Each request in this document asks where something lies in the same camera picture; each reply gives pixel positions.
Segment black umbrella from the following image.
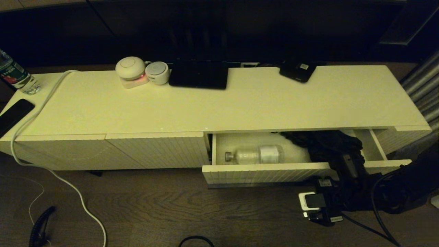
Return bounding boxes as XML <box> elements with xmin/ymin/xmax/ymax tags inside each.
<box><xmin>280</xmin><ymin>130</ymin><xmax>364</xmax><ymax>167</ymax></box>

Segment white drawer with black handle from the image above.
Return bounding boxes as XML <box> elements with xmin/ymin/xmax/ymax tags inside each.
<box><xmin>202</xmin><ymin>129</ymin><xmax>412</xmax><ymax>188</ymax></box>

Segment clear water bottle grey cap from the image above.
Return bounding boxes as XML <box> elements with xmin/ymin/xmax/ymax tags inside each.
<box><xmin>225</xmin><ymin>144</ymin><xmax>285</xmax><ymax>165</ymax></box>

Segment white low cabinet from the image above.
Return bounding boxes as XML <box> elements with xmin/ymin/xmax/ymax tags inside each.
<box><xmin>0</xmin><ymin>64</ymin><xmax>432</xmax><ymax>177</ymax></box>

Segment small black set-top box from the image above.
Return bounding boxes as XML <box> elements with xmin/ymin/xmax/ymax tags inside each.
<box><xmin>280</xmin><ymin>62</ymin><xmax>317</xmax><ymax>83</ymax></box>

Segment large black box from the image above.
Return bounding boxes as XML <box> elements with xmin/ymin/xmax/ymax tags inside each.
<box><xmin>168</xmin><ymin>60</ymin><xmax>229</xmax><ymax>90</ymax></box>

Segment small white round speaker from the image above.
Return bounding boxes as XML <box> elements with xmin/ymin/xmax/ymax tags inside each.
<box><xmin>145</xmin><ymin>61</ymin><xmax>170</xmax><ymax>85</ymax></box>

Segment white flat charging base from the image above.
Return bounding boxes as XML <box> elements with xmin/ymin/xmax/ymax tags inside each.
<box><xmin>121</xmin><ymin>74</ymin><xmax>150</xmax><ymax>90</ymax></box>

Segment white dome shaped device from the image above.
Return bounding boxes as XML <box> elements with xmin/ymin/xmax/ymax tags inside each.
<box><xmin>115</xmin><ymin>57</ymin><xmax>146</xmax><ymax>81</ymax></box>

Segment black smartphone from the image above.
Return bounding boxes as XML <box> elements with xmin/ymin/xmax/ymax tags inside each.
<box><xmin>0</xmin><ymin>99</ymin><xmax>35</xmax><ymax>139</ymax></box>

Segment water bottle with green label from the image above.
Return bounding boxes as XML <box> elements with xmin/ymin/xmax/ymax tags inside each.
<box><xmin>0</xmin><ymin>49</ymin><xmax>42</xmax><ymax>95</ymax></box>

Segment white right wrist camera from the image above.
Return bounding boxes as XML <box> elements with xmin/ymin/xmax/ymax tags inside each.
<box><xmin>298</xmin><ymin>191</ymin><xmax>327</xmax><ymax>212</ymax></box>

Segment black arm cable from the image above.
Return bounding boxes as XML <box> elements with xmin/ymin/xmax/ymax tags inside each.
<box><xmin>370</xmin><ymin>172</ymin><xmax>402</xmax><ymax>247</ymax></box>
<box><xmin>342</xmin><ymin>213</ymin><xmax>395</xmax><ymax>242</ymax></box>

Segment black cable loop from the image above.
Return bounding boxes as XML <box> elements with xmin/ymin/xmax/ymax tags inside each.
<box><xmin>178</xmin><ymin>236</ymin><xmax>215</xmax><ymax>247</ymax></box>

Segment thin white cable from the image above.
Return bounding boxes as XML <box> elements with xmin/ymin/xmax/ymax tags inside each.
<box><xmin>0</xmin><ymin>175</ymin><xmax>52</xmax><ymax>247</ymax></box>

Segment black coiled cable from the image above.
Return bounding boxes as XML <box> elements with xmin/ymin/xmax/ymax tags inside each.
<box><xmin>29</xmin><ymin>206</ymin><xmax>56</xmax><ymax>247</ymax></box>

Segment thick white cable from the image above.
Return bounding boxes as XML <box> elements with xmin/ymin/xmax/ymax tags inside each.
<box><xmin>10</xmin><ymin>70</ymin><xmax>107</xmax><ymax>247</ymax></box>

